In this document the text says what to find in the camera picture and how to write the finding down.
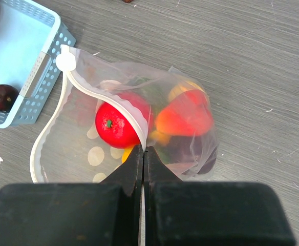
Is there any red bell pepper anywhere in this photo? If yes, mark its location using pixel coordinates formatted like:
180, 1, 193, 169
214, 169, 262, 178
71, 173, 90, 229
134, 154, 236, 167
155, 90, 214, 136

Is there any green yellow mango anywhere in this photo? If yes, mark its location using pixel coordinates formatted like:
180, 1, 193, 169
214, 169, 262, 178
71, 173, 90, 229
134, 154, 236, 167
129, 76, 172, 164

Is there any light blue plastic basket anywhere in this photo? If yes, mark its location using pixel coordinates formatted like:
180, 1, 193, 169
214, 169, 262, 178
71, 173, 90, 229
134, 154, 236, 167
0, 1, 76, 129

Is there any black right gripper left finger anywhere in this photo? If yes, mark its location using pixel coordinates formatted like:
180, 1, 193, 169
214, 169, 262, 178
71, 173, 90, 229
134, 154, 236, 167
0, 147, 144, 245

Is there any clear zip top bag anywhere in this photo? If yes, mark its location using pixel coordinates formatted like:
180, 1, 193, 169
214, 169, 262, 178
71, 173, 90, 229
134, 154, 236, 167
30, 45, 211, 183

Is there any yellow peach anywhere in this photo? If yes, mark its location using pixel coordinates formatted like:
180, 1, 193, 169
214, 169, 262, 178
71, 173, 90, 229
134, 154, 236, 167
167, 80, 204, 102

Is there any dark purple plum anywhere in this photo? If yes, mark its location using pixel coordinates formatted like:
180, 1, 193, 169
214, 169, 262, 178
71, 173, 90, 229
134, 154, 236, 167
0, 84, 19, 111

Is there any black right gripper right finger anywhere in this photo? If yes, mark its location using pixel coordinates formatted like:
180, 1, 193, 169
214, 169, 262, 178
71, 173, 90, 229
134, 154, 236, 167
144, 147, 296, 245

